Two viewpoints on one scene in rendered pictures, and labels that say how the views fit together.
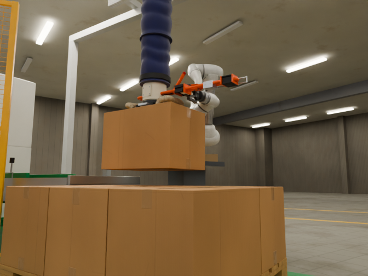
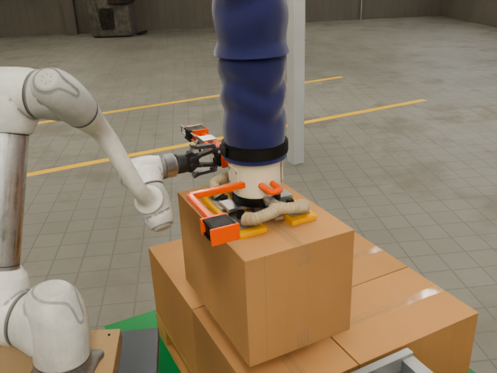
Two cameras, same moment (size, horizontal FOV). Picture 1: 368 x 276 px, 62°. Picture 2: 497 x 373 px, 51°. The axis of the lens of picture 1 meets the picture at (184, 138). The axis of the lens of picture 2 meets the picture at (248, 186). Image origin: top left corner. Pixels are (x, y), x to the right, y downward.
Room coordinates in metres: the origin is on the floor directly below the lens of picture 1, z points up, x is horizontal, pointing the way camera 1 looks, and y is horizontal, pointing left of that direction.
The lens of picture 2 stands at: (3.62, 1.01, 1.87)
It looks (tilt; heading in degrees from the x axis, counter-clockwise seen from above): 23 degrees down; 209
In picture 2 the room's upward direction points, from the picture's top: 2 degrees counter-clockwise
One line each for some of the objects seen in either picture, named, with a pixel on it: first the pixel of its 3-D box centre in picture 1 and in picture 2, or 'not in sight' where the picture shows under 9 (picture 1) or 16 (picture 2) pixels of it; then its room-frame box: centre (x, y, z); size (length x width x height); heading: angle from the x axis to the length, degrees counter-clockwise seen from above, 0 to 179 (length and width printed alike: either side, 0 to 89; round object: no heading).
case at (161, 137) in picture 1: (153, 141); (259, 257); (2.13, 0.21, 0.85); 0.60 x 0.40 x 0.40; 55
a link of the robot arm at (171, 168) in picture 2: (203, 97); (168, 165); (2.17, -0.14, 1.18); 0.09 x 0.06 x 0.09; 54
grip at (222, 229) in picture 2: not in sight; (220, 229); (2.52, 0.30, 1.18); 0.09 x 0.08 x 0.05; 144
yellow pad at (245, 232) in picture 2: not in sight; (232, 209); (2.21, 0.16, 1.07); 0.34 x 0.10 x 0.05; 54
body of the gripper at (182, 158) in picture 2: (197, 95); (186, 162); (2.11, -0.10, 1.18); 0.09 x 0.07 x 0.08; 144
